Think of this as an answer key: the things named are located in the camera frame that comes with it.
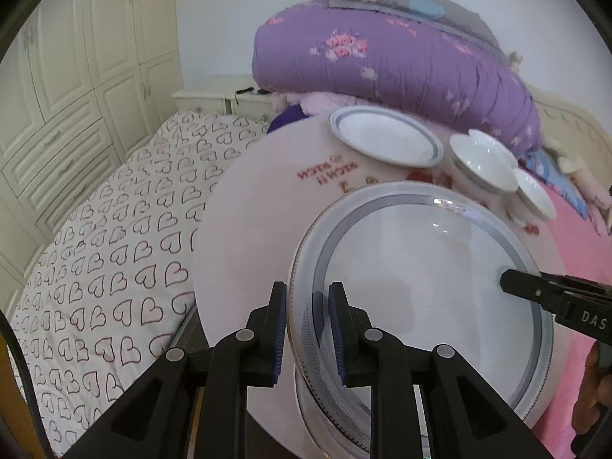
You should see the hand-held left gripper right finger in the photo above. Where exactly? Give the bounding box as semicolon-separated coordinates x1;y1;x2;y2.
327;281;584;459

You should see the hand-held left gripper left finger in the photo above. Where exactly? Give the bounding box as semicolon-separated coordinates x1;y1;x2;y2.
62;281;288;459

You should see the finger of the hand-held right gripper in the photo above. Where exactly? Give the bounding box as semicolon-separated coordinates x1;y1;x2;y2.
500;269;612;315

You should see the large grey-rimmed white plate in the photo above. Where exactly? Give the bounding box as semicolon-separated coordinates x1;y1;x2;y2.
288;182;555;455

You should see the small blue-rimmed white plate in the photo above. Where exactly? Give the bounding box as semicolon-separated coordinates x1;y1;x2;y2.
327;106;445;169

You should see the person's right hand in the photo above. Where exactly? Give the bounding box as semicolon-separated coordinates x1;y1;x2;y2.
573;344;612;441

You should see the white bowl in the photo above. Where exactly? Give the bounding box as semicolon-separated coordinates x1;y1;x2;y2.
507;168;558;225
448;129;519;192

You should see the blue patterned cloth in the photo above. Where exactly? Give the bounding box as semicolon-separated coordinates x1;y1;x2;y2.
521;148;594;216

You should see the cream plush toy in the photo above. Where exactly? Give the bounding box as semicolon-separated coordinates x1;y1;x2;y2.
550;138;586;173

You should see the cream headboard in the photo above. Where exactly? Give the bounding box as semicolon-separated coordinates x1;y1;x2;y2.
531;96;612;192

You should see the heart print bedsheet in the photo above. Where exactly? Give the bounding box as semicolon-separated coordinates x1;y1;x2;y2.
10;111;271;459

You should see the dark purple cloth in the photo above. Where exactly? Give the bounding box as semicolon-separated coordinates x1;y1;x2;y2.
267;105;307;135

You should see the light pink blanket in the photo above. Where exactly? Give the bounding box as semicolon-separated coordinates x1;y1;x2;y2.
272;91;364;118

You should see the cream nightstand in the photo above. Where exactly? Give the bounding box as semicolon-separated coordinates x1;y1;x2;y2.
171;75;275;120

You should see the purple floral quilt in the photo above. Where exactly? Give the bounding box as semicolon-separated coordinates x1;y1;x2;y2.
252;0;541;154

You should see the grey patterned pillow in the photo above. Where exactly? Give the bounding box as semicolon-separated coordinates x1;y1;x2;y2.
330;0;505;53

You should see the cream wardrobe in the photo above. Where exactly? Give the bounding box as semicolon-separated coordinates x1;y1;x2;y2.
0;0;180;288

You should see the black cable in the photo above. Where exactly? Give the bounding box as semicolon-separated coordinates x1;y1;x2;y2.
0;311;53;459

